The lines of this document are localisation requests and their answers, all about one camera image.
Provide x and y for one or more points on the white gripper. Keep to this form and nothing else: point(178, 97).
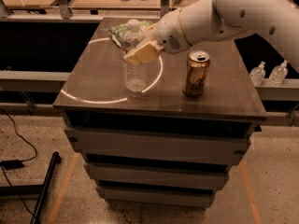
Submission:
point(168, 34)

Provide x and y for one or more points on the clear plastic water bottle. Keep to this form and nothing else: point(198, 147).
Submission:
point(135, 77)

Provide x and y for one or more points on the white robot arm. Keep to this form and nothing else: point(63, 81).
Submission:
point(277, 21)

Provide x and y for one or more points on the left sanitizer bottle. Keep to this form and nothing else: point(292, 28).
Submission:
point(257, 74)

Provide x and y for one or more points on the green snack bag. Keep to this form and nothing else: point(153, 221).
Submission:
point(120, 31)

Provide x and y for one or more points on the gold soda can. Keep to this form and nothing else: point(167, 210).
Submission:
point(198, 62)

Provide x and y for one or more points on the grey drawer cabinet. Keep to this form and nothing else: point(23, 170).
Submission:
point(160, 146)

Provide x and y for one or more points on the black power adapter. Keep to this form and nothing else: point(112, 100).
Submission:
point(12, 164)

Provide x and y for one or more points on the black metal stand leg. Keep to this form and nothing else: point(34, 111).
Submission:
point(40, 190)

